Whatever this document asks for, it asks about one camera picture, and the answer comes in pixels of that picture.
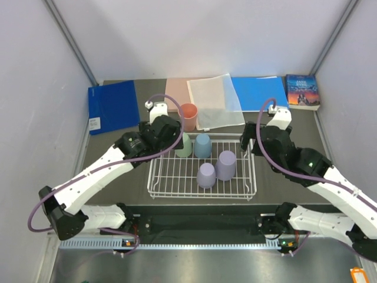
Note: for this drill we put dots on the light blue folder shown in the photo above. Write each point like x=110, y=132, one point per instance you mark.
x=252, y=92

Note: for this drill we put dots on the pink cup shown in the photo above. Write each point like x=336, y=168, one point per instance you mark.
x=190, y=112

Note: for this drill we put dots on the white slotted cable duct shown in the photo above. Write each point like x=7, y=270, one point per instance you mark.
x=122, y=244

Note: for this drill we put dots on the Jane Eyre paperback book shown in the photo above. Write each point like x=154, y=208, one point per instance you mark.
x=302, y=92

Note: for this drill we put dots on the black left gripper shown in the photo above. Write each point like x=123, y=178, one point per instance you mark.
x=175, y=138

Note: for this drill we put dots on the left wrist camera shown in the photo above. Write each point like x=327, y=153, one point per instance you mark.
x=156, y=110

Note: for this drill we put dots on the white wire dish rack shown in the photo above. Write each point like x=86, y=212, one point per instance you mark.
x=171, y=176

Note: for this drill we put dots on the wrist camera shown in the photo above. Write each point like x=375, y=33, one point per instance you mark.
x=281, y=117
x=156, y=110

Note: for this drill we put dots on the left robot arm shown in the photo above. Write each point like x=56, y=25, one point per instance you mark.
x=66, y=206

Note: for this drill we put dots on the dark blue folder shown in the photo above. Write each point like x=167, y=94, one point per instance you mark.
x=112, y=107

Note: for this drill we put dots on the green cup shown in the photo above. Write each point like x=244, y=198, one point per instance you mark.
x=186, y=151

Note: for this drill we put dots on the large purple cup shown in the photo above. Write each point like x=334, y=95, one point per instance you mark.
x=226, y=166

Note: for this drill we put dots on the white mesh bag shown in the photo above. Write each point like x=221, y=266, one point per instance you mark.
x=216, y=101

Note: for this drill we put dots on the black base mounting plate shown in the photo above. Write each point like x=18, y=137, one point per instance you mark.
x=205, y=224

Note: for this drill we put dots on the blue cup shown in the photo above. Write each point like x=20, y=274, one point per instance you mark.
x=202, y=146

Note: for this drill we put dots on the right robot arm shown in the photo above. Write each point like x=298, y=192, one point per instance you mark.
x=356, y=227

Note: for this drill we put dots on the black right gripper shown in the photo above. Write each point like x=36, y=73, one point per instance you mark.
x=248, y=132

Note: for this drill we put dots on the pink board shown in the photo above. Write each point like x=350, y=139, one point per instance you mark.
x=177, y=89

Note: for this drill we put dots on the orange key tag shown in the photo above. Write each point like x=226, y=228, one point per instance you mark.
x=358, y=275

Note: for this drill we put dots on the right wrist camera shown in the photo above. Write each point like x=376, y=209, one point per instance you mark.
x=281, y=117

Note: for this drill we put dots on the small purple cup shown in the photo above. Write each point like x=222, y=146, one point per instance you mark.
x=206, y=176

